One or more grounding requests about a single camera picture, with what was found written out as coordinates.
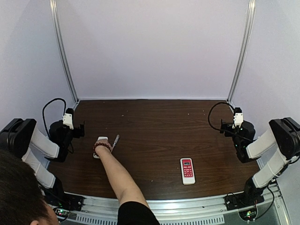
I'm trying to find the clear handle screwdriver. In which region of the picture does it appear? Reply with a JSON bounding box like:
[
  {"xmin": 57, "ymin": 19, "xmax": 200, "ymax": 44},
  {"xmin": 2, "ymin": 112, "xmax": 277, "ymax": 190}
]
[{"xmin": 112, "ymin": 135, "xmax": 120, "ymax": 149}]

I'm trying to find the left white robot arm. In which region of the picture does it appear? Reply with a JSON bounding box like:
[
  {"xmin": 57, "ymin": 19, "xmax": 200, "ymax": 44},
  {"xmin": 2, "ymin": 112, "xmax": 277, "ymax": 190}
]
[{"xmin": 0, "ymin": 118, "xmax": 85, "ymax": 189}]

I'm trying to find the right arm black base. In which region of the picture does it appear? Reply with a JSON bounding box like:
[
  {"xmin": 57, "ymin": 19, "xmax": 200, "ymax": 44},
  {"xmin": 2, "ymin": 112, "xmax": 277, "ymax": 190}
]
[{"xmin": 224, "ymin": 177, "xmax": 266, "ymax": 211}]

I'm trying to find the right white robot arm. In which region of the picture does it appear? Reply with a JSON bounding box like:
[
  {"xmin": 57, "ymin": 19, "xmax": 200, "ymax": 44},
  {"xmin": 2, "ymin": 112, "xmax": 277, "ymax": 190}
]
[{"xmin": 220, "ymin": 117, "xmax": 300, "ymax": 189}]

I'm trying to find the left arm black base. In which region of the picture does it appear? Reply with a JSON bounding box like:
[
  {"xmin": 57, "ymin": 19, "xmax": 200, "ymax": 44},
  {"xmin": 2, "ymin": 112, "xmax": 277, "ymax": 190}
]
[{"xmin": 44, "ymin": 178, "xmax": 84, "ymax": 211}]

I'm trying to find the person's bare forearm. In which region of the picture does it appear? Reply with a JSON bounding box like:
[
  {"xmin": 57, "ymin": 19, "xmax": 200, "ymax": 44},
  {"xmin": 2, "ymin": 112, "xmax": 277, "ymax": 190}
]
[{"xmin": 95, "ymin": 146, "xmax": 149, "ymax": 207}]

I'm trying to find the red and white remote control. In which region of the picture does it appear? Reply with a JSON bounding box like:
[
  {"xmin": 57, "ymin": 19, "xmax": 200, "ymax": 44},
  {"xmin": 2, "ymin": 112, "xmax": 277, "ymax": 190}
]
[{"xmin": 180, "ymin": 158, "xmax": 195, "ymax": 185}]

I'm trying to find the person's right hand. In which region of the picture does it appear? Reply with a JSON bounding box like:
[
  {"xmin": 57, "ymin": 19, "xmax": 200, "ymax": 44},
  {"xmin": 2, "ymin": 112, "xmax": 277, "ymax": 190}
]
[{"xmin": 94, "ymin": 140, "xmax": 111, "ymax": 149}]

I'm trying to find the person's dark haired head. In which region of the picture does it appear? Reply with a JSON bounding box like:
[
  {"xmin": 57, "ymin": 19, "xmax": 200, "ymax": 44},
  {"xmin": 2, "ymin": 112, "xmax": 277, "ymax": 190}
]
[{"xmin": 0, "ymin": 150, "xmax": 59, "ymax": 225}]

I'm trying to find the black shirt sleeve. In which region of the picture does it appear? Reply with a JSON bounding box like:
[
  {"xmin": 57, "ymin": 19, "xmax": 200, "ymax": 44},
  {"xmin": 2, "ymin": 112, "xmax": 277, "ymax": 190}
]
[{"xmin": 117, "ymin": 201, "xmax": 160, "ymax": 225}]

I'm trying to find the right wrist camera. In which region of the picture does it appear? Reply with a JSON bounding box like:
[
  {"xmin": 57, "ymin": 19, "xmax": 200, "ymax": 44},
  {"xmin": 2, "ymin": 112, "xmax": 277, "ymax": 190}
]
[{"xmin": 232, "ymin": 107, "xmax": 244, "ymax": 129}]

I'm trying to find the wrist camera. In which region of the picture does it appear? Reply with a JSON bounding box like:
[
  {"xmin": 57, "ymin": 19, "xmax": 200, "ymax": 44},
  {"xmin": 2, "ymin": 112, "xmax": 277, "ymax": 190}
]
[
  {"xmin": 232, "ymin": 107, "xmax": 244, "ymax": 129},
  {"xmin": 62, "ymin": 108, "xmax": 74, "ymax": 130}
]

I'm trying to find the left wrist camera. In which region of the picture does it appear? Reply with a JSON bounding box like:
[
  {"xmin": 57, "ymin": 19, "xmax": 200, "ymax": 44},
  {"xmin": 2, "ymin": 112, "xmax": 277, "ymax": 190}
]
[{"xmin": 62, "ymin": 108, "xmax": 74, "ymax": 130}]

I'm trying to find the red bead bracelet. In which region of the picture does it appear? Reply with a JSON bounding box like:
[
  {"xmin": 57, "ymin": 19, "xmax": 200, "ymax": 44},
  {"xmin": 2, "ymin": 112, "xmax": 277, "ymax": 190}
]
[{"xmin": 93, "ymin": 142, "xmax": 112, "ymax": 153}]

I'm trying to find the right black braided cable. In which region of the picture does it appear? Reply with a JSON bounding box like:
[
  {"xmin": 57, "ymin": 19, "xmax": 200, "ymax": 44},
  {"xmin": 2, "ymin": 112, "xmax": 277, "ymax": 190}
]
[{"xmin": 208, "ymin": 101, "xmax": 253, "ymax": 141}]

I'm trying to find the black braided cable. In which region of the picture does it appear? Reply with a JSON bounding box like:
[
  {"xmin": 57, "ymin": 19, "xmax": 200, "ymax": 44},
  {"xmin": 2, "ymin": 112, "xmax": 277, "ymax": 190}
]
[
  {"xmin": 42, "ymin": 98, "xmax": 67, "ymax": 138},
  {"xmin": 208, "ymin": 101, "xmax": 253, "ymax": 141}
]

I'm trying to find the left black braided cable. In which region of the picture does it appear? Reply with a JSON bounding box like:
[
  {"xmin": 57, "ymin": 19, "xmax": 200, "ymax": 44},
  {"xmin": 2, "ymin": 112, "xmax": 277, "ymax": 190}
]
[{"xmin": 42, "ymin": 98, "xmax": 67, "ymax": 138}]

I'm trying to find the front aluminium rail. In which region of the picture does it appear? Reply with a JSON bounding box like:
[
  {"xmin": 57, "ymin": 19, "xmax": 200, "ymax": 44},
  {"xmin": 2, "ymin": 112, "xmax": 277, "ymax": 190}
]
[{"xmin": 56, "ymin": 184, "xmax": 291, "ymax": 225}]

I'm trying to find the right aluminium corner post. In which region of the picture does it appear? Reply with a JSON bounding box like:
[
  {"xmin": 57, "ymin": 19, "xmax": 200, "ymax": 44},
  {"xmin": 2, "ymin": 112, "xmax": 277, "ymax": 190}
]
[{"xmin": 227, "ymin": 0, "xmax": 256, "ymax": 103}]

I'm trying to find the aluminium corner post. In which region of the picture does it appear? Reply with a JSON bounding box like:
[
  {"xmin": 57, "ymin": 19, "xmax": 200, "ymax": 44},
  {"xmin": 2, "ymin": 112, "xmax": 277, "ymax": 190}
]
[
  {"xmin": 49, "ymin": 0, "xmax": 79, "ymax": 103},
  {"xmin": 227, "ymin": 0, "xmax": 256, "ymax": 103}
]

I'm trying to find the left aluminium corner post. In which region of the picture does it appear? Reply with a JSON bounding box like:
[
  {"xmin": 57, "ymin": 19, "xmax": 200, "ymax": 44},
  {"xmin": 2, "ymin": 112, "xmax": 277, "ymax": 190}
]
[{"xmin": 49, "ymin": 0, "xmax": 79, "ymax": 103}]

